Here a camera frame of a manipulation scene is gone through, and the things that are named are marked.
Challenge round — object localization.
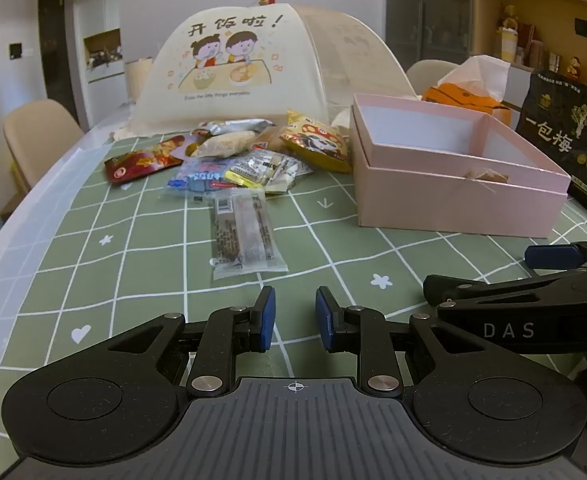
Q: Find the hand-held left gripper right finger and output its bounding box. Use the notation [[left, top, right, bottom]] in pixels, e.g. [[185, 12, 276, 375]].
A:
[[315, 286, 494, 400]]

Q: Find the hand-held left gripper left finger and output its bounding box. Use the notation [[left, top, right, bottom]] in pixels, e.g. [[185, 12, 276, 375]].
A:
[[98, 286, 277, 400]]

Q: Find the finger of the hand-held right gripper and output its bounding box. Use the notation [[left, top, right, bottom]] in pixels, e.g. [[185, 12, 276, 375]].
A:
[[526, 239, 587, 271], [423, 272, 569, 308]]

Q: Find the clear brown patterned snack packet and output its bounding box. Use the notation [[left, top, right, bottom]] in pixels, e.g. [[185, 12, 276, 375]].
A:
[[210, 190, 289, 281]]

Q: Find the pink cardboard box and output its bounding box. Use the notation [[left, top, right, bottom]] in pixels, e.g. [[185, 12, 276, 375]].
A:
[[349, 92, 573, 239]]

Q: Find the small yellow snack packet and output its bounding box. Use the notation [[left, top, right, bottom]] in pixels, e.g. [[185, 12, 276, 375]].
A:
[[224, 170, 264, 190]]

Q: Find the white snack packet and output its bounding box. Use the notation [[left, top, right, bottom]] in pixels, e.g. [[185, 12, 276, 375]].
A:
[[234, 150, 314, 195]]

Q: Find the blue snack packet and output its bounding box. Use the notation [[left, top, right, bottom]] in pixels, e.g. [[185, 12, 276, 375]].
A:
[[166, 157, 254, 198]]

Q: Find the yellow mushroom print snack packet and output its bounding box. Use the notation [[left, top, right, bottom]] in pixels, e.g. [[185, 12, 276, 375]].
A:
[[280, 109, 354, 174]]

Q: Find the tan snack packet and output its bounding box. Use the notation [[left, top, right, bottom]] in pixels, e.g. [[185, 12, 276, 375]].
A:
[[254, 127, 287, 153]]

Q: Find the rice cracker packet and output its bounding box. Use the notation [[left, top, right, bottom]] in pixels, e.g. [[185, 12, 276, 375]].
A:
[[194, 130, 259, 158]]

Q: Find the silver snack packet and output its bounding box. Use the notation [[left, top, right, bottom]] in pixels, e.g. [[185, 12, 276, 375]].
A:
[[196, 117, 277, 136]]

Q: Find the red snack packet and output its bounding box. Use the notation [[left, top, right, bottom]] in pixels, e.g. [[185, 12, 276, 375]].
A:
[[104, 135, 199, 184]]

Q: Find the black snack bag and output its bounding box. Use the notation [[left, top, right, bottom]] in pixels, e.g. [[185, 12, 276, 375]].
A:
[[516, 67, 587, 222]]

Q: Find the green checked tablecloth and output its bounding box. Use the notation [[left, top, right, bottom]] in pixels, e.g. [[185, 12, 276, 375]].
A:
[[0, 132, 587, 480]]

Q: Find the orange tissue box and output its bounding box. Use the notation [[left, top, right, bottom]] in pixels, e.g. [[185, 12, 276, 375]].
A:
[[421, 56, 514, 128]]

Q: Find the beige chair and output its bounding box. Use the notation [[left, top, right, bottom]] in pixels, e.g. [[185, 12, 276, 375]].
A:
[[406, 59, 461, 96], [2, 99, 87, 206]]

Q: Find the printed mesh food cover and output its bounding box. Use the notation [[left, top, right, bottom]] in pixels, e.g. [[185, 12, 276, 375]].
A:
[[115, 2, 419, 138]]

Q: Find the bear figurine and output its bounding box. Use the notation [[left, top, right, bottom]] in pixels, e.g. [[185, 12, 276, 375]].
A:
[[498, 5, 521, 31]]

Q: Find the wooden shelf unit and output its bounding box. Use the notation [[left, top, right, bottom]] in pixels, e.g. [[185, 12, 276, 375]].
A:
[[473, 0, 587, 76]]

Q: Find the glass cabinet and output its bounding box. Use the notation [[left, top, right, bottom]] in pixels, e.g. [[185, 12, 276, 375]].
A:
[[386, 0, 474, 68]]

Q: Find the dark door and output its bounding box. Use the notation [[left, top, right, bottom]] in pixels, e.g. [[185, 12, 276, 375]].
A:
[[38, 0, 82, 126]]

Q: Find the wall niche shelf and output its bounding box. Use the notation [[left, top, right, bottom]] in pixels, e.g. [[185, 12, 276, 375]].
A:
[[84, 30, 124, 83]]

